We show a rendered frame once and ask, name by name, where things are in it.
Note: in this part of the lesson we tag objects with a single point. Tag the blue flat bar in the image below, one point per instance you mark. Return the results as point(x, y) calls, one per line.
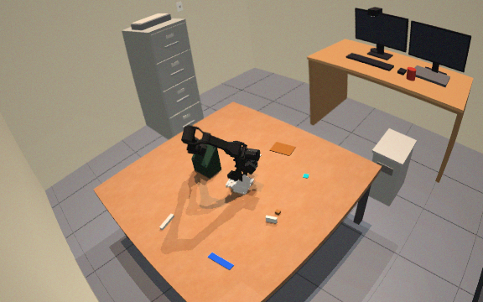
point(221, 261)

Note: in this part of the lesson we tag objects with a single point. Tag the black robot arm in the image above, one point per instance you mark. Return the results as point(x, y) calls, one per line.
point(235, 149)

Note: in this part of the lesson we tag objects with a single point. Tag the orange flat plate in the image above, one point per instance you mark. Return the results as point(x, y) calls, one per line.
point(282, 148)

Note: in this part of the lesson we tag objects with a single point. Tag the white flat bar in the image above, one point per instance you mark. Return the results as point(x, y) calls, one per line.
point(167, 221)

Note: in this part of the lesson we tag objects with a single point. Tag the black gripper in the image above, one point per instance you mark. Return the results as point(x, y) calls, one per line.
point(238, 173)

